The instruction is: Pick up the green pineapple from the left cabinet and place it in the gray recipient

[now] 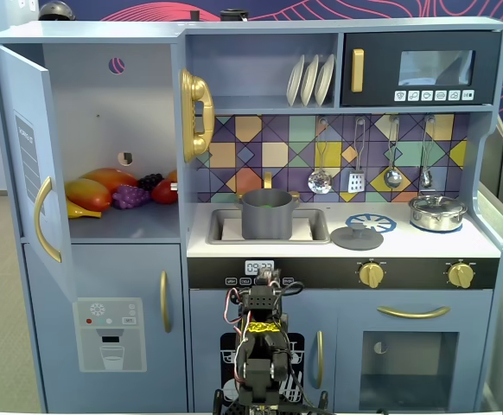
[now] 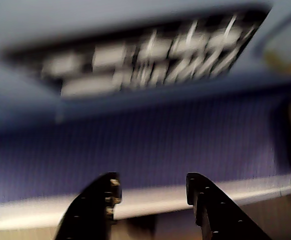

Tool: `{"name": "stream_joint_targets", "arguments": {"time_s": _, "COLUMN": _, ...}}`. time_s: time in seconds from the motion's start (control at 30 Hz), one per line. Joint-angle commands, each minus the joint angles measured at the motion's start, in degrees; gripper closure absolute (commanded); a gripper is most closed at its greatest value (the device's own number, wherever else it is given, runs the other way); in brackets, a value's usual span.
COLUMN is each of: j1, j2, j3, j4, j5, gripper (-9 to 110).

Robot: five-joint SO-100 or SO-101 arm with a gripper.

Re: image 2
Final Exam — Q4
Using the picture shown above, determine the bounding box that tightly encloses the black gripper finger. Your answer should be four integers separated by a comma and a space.
53, 171, 123, 240
184, 171, 274, 240

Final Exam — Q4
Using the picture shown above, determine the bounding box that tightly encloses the blue toy kitchen cabinet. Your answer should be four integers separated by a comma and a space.
0, 0, 291, 137

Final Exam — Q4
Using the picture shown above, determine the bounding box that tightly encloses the blue woven mat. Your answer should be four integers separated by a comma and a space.
0, 93, 291, 207

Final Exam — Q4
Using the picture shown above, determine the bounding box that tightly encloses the black dish print panel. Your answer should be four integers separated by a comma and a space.
0, 2, 273, 100

